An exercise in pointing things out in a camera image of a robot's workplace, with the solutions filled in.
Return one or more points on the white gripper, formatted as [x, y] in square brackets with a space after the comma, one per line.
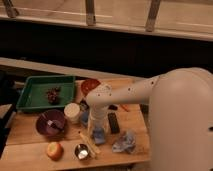
[98, 119]

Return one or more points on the blue sponge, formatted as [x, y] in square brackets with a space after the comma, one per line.
[99, 136]

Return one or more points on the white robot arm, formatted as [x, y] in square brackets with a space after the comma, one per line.
[181, 116]

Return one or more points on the red bowl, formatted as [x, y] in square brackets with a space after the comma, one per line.
[88, 85]

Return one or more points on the fork in purple bowl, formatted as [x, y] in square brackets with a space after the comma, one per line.
[50, 123]

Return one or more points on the purple bowl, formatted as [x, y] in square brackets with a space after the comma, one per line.
[56, 116]

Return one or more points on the blue cup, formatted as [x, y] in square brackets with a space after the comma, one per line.
[84, 118]

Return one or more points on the black remote control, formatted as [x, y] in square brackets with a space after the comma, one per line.
[113, 123]

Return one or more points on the white cylindrical container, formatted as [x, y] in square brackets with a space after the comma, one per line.
[72, 112]

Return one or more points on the orange carrot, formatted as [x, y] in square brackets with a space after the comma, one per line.
[125, 108]

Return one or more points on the yellow wooden stick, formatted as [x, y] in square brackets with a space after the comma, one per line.
[92, 147]

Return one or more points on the crumpled blue-grey cloth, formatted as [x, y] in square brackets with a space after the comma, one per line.
[125, 143]

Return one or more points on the small metal cup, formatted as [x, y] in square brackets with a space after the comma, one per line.
[81, 151]

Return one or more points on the dark grape bunch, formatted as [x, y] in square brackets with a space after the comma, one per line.
[53, 95]

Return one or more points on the red yellow apple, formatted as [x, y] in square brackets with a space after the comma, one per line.
[54, 150]

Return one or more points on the green plastic tray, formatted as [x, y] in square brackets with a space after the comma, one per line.
[34, 98]

